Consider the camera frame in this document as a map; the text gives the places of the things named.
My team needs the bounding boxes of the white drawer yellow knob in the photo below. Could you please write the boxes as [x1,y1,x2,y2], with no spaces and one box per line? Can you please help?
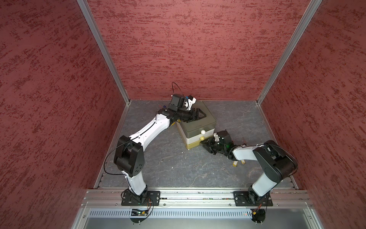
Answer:
[183,129,214,145]

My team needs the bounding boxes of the left aluminium corner post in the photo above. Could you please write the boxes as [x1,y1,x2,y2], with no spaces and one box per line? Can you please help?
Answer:
[77,0,131,106]

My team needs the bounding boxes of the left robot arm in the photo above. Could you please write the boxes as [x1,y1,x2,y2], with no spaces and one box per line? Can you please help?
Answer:
[113,108,207,197]

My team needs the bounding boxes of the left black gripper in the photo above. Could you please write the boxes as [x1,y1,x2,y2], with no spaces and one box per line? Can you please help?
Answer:
[177,108,206,123]

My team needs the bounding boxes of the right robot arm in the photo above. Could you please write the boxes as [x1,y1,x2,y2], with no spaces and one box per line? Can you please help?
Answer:
[201,137,298,205]

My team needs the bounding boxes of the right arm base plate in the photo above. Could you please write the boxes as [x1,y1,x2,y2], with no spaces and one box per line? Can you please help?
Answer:
[233,191,273,207]

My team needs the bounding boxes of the aluminium front rail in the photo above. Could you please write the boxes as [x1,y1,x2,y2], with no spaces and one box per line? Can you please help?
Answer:
[81,188,314,209]

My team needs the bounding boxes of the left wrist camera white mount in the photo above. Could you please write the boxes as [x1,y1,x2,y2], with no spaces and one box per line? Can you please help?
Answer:
[184,95,196,111]

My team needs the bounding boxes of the right aluminium corner post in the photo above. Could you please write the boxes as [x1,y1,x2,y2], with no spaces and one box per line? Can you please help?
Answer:
[256,0,322,106]

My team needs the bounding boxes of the aluminium corner post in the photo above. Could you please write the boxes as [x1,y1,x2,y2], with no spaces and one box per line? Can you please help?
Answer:
[77,0,131,106]
[256,0,322,106]

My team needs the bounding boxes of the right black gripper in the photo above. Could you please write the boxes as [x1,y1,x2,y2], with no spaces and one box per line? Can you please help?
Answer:
[200,136,226,155]

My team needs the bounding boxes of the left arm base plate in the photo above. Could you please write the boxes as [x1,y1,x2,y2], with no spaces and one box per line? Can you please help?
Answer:
[121,189,161,207]

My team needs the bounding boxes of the olive green drawer cabinet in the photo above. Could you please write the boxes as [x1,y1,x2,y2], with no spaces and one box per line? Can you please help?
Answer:
[177,101,217,139]

